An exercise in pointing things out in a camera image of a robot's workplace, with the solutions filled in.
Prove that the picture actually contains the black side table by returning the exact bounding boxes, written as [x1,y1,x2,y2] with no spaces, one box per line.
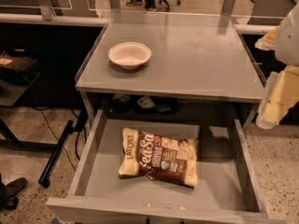
[0,49,74,189]

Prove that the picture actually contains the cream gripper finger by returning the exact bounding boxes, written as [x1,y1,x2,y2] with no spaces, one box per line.
[256,65,299,129]
[255,27,278,50]

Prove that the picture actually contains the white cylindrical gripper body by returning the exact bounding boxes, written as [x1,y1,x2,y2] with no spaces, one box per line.
[275,4,299,66]

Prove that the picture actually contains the black floor cable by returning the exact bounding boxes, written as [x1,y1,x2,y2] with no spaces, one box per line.
[29,105,89,173]

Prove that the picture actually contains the brown chip bag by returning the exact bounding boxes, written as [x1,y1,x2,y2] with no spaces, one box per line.
[119,128,198,188]

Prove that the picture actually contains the white tagged item under counter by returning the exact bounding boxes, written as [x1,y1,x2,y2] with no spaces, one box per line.
[137,96,155,109]

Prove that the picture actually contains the dark item under counter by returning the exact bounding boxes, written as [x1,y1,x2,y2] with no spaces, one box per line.
[111,94,131,113]

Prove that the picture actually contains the grey open top drawer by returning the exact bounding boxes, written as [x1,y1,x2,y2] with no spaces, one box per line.
[47,111,284,224]

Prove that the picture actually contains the white paper bowl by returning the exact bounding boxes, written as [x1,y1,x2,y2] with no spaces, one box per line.
[108,42,152,70]

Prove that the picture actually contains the brown shoe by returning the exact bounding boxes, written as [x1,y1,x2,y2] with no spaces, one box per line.
[0,177,28,203]

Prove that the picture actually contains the grey counter cabinet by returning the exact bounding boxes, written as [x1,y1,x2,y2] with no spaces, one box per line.
[76,12,263,126]

